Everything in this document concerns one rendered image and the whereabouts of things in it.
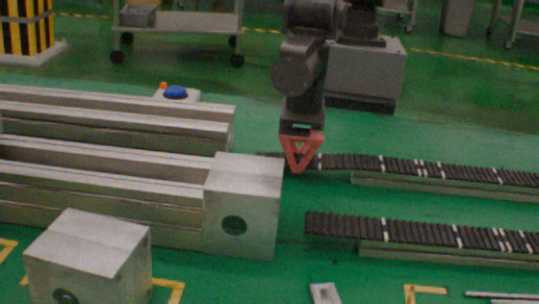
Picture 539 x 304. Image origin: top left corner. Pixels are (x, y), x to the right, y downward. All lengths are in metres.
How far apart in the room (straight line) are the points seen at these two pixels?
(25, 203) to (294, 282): 0.37
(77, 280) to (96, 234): 0.06
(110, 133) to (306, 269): 0.38
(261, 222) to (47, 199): 0.28
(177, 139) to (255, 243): 0.24
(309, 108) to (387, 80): 0.47
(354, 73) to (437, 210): 0.49
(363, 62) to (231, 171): 0.63
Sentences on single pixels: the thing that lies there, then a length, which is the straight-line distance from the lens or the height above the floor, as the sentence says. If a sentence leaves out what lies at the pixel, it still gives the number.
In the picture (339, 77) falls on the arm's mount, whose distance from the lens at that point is 1.26.
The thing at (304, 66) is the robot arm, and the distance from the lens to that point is 0.72.
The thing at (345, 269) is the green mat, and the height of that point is 0.78.
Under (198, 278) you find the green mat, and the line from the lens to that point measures 0.66.
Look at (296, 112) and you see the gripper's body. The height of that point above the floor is 0.90.
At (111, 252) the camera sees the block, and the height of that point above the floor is 0.87.
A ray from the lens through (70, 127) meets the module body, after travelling 0.89.
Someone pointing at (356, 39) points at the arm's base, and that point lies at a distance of 1.26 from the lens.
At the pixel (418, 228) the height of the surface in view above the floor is 0.81.
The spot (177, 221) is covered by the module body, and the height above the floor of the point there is 0.82.
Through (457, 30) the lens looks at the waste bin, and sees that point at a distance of 5.81.
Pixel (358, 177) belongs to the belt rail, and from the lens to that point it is 0.89.
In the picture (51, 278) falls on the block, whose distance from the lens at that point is 0.56.
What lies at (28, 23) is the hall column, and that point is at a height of 0.28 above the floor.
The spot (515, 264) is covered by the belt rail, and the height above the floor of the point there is 0.79.
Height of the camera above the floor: 1.21
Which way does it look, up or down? 27 degrees down
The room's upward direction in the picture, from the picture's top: 5 degrees clockwise
